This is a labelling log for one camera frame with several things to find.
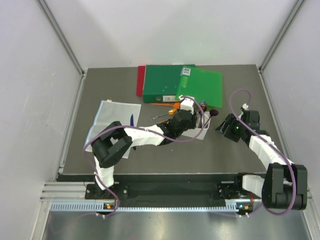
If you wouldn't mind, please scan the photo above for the white divided plastic container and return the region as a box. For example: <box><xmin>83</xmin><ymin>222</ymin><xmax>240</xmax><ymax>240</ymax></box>
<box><xmin>182</xmin><ymin>111</ymin><xmax>211</xmax><ymax>140</ymax></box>

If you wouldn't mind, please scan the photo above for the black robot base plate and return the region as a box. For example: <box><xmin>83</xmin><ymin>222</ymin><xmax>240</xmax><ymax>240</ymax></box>
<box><xmin>85</xmin><ymin>181</ymin><xmax>249</xmax><ymax>205</ymax></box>

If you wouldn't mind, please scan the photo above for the silver spoon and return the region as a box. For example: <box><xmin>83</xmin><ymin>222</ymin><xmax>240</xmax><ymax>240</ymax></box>
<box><xmin>201</xmin><ymin>105</ymin><xmax>207</xmax><ymax>112</ymax></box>

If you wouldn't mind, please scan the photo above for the dark green ring binder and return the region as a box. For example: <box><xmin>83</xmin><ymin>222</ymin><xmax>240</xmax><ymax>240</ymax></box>
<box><xmin>142</xmin><ymin>64</ymin><xmax>185</xmax><ymax>103</ymax></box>

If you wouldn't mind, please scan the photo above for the grey slotted cable duct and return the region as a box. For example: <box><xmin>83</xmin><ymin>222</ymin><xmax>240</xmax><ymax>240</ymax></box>
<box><xmin>50</xmin><ymin>201</ymin><xmax>239</xmax><ymax>213</ymax></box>

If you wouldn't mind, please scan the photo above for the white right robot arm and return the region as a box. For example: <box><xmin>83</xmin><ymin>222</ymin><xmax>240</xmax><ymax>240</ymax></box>
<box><xmin>215</xmin><ymin>104</ymin><xmax>308</xmax><ymax>211</ymax></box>

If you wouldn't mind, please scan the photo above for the dark blue table knife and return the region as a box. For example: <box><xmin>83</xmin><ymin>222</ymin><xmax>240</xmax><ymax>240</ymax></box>
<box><xmin>130</xmin><ymin>114</ymin><xmax>137</xmax><ymax>151</ymax></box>

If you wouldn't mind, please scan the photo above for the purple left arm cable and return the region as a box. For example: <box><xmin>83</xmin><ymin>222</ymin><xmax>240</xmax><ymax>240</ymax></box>
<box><xmin>82</xmin><ymin>95</ymin><xmax>207</xmax><ymax>218</ymax></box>

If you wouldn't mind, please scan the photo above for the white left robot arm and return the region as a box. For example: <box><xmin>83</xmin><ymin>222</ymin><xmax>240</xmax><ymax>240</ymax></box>
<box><xmin>83</xmin><ymin>95</ymin><xmax>205</xmax><ymax>199</ymax></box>

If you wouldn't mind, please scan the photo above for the black iridescent spoon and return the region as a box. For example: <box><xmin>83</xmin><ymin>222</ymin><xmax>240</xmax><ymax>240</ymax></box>
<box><xmin>204</xmin><ymin>109</ymin><xmax>219</xmax><ymax>128</ymax></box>

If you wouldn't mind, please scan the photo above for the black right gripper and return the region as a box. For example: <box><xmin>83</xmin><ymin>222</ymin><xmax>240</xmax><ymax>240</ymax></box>
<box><xmin>215</xmin><ymin>113</ymin><xmax>247</xmax><ymax>142</ymax></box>

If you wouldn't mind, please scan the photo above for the red folder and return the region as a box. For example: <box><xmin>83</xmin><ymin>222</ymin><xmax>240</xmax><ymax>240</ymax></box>
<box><xmin>136</xmin><ymin>65</ymin><xmax>146</xmax><ymax>97</ymax></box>

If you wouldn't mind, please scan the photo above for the light green plastic folder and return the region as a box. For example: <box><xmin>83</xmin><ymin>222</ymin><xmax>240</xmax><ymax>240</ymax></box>
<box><xmin>175</xmin><ymin>65</ymin><xmax>223</xmax><ymax>108</ymax></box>

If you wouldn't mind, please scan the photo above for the orange plastic spoon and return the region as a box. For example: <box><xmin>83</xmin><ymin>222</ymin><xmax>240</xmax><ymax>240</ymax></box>
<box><xmin>151</xmin><ymin>102</ymin><xmax>181</xmax><ymax>109</ymax></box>

